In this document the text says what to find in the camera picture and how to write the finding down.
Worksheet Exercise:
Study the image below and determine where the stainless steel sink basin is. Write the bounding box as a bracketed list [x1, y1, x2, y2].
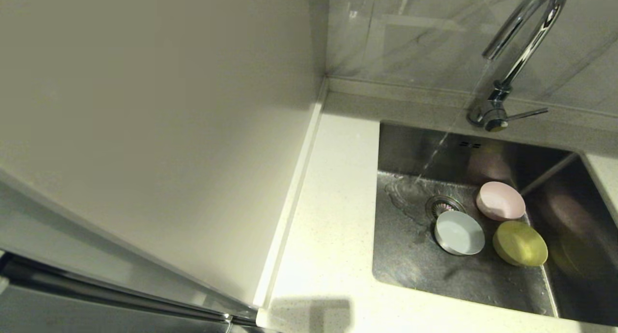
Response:
[372, 121, 618, 326]

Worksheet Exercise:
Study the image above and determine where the chrome gooseneck faucet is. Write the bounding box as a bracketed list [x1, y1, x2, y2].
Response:
[466, 0, 570, 132]

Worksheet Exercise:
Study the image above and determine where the yellow-green bowl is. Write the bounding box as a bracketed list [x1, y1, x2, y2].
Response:
[492, 220, 549, 267]

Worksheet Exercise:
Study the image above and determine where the pink bowl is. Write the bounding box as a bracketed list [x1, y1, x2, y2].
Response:
[476, 180, 527, 222]

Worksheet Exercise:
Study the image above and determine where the stainless steel appliance door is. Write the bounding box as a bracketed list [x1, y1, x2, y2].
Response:
[0, 171, 256, 333]

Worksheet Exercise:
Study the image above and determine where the metal sink drain strainer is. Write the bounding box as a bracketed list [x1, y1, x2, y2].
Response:
[425, 195, 466, 222]

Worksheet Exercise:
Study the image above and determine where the metal appliance door handle bar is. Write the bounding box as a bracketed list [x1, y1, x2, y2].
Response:
[0, 252, 256, 328]

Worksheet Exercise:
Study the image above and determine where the white tall cabinet side panel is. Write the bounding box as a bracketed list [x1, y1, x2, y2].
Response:
[0, 0, 329, 309]

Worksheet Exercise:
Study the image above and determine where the white trim strip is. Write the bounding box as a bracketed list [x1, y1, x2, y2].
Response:
[253, 80, 329, 308]

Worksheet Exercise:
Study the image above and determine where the white bowl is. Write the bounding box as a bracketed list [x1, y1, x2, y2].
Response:
[434, 210, 486, 256]

